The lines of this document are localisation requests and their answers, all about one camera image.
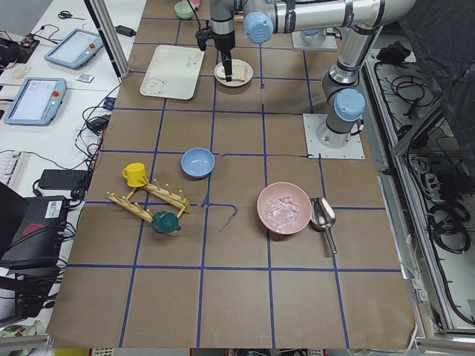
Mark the teach pendant far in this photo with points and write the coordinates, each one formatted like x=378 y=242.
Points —
x=75 y=50

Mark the cream bear tray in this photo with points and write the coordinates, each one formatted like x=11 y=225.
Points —
x=172 y=72

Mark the yellow mug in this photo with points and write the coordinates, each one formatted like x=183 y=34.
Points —
x=135 y=174

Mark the dark green mug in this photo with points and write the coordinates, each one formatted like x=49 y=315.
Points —
x=165 y=222

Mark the blue bowl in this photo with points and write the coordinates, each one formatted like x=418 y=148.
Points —
x=198 y=162

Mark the green bowl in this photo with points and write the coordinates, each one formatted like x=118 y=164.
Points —
x=184 y=10

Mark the teach pendant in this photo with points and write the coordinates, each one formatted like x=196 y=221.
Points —
x=37 y=102
x=75 y=50

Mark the aluminium frame post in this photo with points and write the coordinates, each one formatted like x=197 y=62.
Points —
x=102 y=21

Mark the metal scoop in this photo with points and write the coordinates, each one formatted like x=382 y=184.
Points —
x=323 y=218

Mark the fried egg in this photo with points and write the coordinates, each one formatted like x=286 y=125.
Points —
x=220 y=71

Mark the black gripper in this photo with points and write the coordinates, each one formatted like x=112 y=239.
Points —
x=224 y=41

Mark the pink bowl with ice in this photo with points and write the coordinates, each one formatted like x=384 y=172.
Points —
x=284 y=208

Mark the scissors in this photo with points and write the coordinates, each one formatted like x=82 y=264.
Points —
x=65 y=14

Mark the black computer box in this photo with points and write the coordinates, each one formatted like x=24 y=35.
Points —
x=30 y=229

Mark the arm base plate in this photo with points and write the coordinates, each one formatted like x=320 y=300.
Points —
x=322 y=143

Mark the black power adapter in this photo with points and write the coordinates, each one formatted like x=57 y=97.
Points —
x=125 y=31

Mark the pink cloth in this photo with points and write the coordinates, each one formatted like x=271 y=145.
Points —
x=196 y=3

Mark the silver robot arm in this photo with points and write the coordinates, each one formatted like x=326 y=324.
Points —
x=347 y=26

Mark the teach pendant near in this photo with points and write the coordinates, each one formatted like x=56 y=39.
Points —
x=37 y=102

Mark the bread slice on plate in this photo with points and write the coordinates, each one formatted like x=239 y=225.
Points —
x=239 y=72

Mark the cream round plate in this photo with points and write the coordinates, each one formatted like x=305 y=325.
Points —
x=236 y=84

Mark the white keyboard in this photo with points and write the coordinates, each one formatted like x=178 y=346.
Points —
x=13 y=164

